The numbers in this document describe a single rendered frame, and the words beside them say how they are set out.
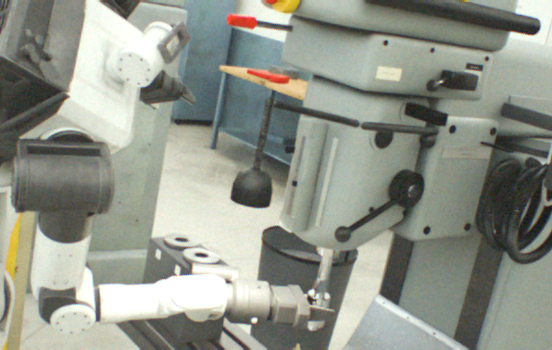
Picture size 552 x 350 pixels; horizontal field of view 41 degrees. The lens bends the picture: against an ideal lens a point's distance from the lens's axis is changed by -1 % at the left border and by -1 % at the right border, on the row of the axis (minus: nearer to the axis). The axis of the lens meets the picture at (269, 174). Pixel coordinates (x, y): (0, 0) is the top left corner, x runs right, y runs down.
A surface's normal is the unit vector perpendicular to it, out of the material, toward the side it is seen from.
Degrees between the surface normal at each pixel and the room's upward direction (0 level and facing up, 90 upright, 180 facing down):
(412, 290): 90
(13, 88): 137
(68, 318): 115
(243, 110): 90
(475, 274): 90
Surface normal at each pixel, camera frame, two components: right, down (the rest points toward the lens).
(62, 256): 0.24, 0.66
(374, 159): 0.51, 0.30
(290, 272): -0.36, 0.23
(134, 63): -0.32, 0.60
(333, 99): -0.78, 0.00
